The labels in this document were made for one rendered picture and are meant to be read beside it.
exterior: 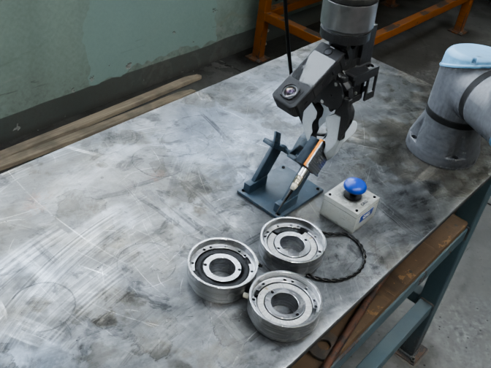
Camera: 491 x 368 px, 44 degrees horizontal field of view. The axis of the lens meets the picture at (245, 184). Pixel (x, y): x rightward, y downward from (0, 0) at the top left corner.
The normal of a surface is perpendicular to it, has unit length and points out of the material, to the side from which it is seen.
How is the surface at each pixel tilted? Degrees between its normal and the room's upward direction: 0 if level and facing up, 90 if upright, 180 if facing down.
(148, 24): 90
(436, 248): 0
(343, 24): 91
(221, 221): 0
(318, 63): 33
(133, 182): 0
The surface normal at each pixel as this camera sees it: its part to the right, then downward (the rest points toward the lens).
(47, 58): 0.74, 0.48
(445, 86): -0.94, 0.12
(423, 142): -0.76, 0.01
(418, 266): 0.11, -0.78
